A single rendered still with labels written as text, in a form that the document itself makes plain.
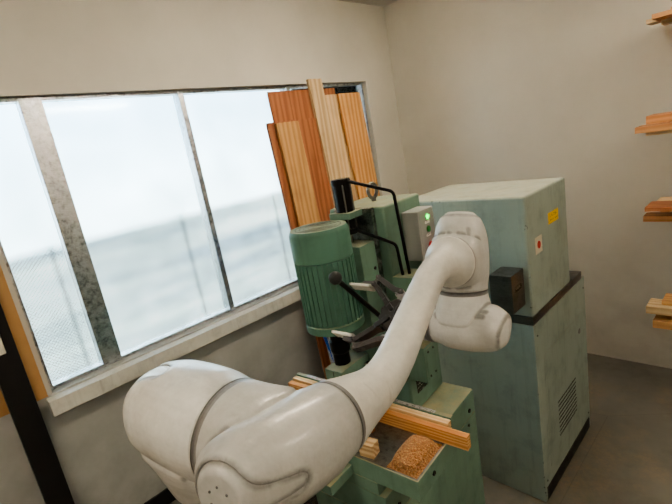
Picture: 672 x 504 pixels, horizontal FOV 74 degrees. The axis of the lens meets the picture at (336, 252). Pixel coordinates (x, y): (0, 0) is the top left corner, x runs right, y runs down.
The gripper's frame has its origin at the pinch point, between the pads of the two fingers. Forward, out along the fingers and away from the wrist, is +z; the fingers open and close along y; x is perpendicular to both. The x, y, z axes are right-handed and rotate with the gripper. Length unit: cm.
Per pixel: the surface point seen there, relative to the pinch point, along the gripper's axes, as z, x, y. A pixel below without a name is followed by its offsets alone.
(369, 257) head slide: 7.3, -10.3, 21.3
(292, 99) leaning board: 134, -37, 149
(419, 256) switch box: -1.4, -22.9, 29.2
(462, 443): -23.6, -34.5, -19.7
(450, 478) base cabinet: -8, -71, -28
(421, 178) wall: 114, -168, 184
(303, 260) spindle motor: 13.7, 8.3, 9.5
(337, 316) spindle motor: 8.0, -6.8, 0.0
